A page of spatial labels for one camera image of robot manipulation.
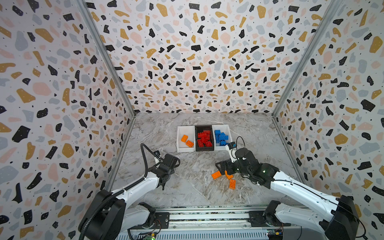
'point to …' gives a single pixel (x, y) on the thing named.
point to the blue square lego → (217, 131)
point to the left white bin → (189, 131)
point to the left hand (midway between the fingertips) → (169, 165)
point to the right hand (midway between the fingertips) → (222, 160)
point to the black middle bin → (200, 129)
